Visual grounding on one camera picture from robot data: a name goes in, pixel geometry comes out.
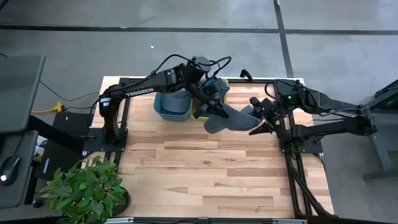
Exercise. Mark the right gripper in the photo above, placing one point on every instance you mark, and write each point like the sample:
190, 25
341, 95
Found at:
271, 111

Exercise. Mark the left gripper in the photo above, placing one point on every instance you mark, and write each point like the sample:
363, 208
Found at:
208, 100

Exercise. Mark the blue denim baseball cap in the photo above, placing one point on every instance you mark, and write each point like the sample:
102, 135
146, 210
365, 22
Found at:
223, 88

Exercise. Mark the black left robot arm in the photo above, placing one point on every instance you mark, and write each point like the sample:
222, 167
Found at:
140, 91

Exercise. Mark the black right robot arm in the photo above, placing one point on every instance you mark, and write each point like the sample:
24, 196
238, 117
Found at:
329, 129

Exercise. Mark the yellow plastic bin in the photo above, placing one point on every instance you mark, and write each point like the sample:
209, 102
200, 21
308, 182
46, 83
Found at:
196, 113

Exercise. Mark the teal plastic bin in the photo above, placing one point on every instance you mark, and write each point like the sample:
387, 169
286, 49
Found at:
171, 117

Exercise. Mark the black plant pot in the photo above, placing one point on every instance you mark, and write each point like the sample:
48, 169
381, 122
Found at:
124, 202

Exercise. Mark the grey metal table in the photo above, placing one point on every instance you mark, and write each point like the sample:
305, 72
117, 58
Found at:
384, 155

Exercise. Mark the black device with green light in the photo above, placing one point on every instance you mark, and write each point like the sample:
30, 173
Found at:
390, 104

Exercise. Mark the green leafy plant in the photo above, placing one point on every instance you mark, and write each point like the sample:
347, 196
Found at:
87, 189

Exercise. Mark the black Trossen box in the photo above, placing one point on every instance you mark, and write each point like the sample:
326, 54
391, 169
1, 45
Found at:
59, 161

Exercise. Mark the black desk foot bar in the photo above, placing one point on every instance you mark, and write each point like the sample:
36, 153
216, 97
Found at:
46, 130

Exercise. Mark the white packet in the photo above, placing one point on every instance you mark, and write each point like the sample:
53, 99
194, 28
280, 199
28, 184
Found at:
38, 152

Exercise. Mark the grey desk top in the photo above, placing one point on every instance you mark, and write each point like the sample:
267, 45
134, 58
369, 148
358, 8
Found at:
18, 93
21, 193

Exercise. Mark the black desk caster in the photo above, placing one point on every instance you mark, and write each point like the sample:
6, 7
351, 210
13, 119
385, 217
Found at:
37, 203

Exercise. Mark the black computer mouse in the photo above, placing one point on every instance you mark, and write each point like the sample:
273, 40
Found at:
9, 169

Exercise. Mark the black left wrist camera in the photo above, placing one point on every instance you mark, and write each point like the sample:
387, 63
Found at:
211, 86

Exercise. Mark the silver aluminium rail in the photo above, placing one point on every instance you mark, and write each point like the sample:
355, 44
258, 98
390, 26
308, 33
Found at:
119, 220
289, 221

